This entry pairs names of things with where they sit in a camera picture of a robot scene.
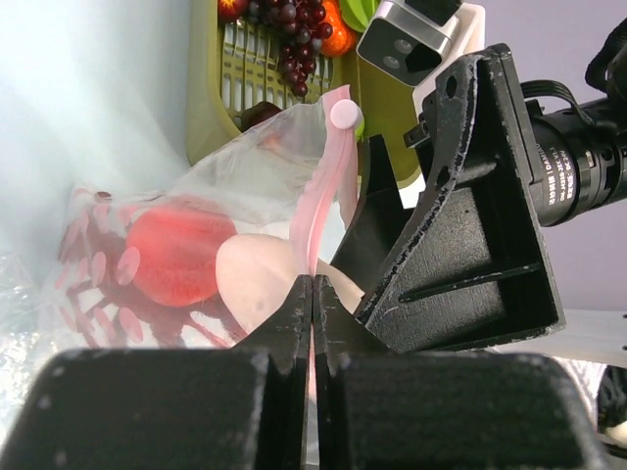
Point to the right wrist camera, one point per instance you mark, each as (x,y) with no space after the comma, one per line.
(413,40)

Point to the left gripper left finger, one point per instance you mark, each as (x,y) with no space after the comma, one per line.
(240,408)

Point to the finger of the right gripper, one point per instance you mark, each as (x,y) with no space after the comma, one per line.
(375,245)

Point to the clear red-zipper bag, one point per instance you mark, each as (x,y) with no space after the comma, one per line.
(282,177)

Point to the white toy egg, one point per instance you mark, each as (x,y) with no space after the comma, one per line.
(254,274)

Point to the orange toy fruit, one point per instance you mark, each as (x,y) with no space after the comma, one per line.
(343,39)

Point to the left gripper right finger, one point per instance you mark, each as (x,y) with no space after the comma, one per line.
(441,410)

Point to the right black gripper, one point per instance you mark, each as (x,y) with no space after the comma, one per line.
(470,270)

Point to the green toy star fruit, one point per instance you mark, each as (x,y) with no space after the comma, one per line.
(357,14)

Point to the olive green plastic bin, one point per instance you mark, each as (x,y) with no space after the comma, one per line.
(233,67)

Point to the dark toy grape bunch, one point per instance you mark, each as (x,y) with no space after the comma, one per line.
(300,28)

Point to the red toy lobster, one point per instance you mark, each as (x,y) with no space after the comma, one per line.
(104,306)

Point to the dark red toy peach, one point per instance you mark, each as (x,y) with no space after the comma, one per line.
(229,11)

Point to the dark purple toy plum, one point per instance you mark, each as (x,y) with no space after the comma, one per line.
(257,114)

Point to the red toy tomato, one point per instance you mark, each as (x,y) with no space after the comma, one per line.
(177,251)

